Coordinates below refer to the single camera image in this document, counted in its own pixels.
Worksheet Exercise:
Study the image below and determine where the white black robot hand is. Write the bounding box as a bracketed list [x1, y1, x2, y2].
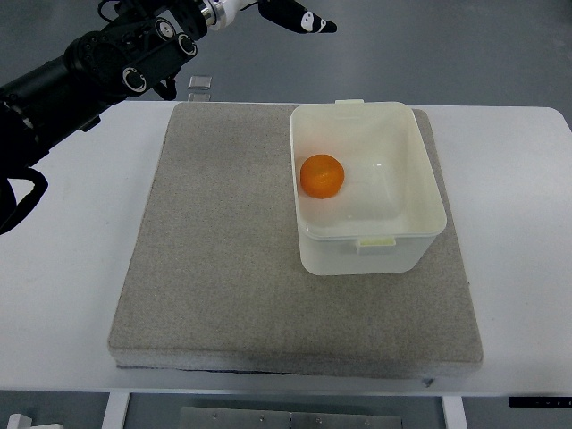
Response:
[214, 0, 337, 34]

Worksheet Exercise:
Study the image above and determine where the grey foam mat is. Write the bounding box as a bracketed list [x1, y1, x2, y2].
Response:
[108, 103, 483, 378]

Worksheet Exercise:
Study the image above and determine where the small clear plastic square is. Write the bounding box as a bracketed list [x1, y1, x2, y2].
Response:
[188, 75, 212, 90]

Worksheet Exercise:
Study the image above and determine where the white table leg frame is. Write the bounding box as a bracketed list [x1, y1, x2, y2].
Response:
[102, 392, 468, 429]

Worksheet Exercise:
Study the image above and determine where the white block on floor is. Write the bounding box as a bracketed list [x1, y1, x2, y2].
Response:
[6, 414, 32, 429]

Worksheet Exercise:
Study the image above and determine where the black table control panel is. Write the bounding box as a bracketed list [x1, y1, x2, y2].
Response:
[509, 396, 572, 409]

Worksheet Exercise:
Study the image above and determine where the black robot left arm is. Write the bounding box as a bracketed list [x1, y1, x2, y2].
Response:
[1, 1, 223, 233]

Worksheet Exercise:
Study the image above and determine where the white plastic box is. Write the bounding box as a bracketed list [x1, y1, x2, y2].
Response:
[290, 100, 447, 275]

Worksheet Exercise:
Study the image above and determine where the orange fruit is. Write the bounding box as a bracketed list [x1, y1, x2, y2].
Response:
[299, 154, 345, 199]

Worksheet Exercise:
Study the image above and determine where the grey metal plate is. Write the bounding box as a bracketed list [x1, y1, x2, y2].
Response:
[179, 407, 403, 429]

